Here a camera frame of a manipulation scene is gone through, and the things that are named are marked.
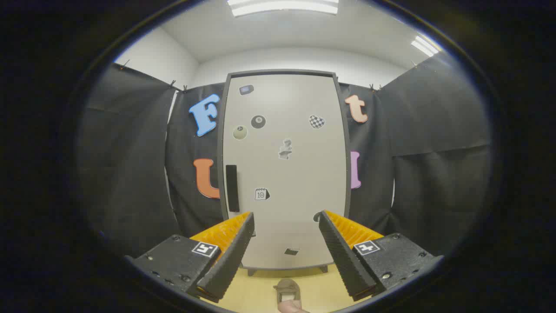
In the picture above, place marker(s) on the grey shoe cabinet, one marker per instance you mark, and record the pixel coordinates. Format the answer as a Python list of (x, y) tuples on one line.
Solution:
[(220, 148)]

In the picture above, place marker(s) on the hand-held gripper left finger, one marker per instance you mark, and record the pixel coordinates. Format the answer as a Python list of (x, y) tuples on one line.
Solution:
[(230, 256)]

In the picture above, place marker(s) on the small ceiling light panel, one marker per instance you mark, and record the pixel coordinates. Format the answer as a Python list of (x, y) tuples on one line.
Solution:
[(425, 45)]

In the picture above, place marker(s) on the brown fuzzy shoe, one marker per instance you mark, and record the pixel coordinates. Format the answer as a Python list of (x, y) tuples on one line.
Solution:
[(286, 287)]

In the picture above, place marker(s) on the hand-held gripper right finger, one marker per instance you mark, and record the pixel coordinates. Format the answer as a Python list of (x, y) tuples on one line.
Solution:
[(343, 256)]

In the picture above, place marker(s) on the long ceiling light panel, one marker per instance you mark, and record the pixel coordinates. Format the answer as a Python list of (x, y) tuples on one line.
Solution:
[(284, 6)]

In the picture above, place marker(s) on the beige shoe cabinet door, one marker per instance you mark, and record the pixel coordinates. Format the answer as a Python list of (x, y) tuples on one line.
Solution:
[(295, 174)]

